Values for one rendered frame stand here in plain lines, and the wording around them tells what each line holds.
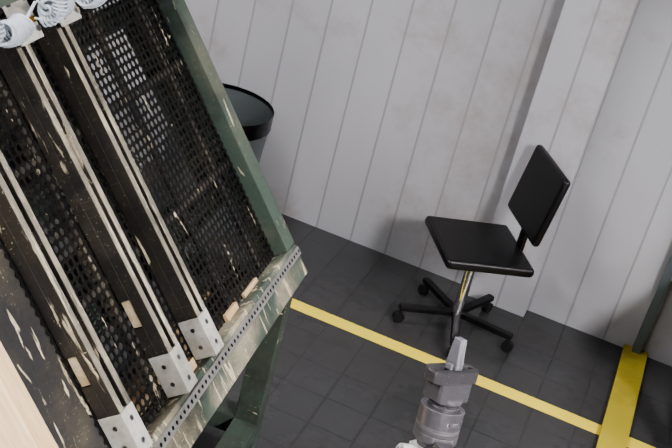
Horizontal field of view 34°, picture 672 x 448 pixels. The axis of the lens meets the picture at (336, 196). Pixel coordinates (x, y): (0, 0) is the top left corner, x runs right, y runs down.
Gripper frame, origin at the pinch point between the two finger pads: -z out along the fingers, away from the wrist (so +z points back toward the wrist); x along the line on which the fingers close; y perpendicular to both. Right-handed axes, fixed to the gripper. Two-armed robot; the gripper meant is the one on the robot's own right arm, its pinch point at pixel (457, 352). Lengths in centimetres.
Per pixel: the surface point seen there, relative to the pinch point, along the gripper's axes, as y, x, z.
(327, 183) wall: 299, -217, 33
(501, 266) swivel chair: 177, -224, 37
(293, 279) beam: 143, -77, 34
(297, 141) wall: 313, -202, 15
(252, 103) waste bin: 322, -175, 0
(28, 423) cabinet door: 73, 47, 45
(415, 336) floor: 207, -213, 83
